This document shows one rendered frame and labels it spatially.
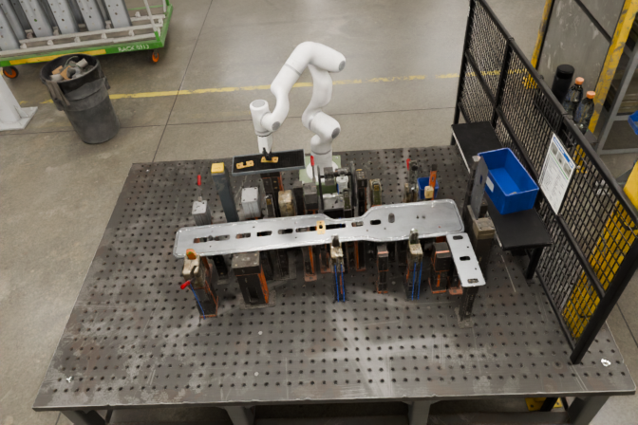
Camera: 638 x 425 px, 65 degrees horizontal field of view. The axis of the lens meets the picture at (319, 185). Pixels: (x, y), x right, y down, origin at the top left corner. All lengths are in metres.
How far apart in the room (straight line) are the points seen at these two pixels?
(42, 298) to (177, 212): 1.33
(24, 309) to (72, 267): 0.40
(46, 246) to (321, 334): 2.56
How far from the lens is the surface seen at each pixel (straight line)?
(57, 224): 4.48
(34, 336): 3.86
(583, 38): 4.31
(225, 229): 2.49
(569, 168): 2.22
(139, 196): 3.29
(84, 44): 6.30
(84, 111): 4.91
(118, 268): 2.94
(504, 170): 2.70
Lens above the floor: 2.81
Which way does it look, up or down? 44 degrees down
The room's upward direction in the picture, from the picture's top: 6 degrees counter-clockwise
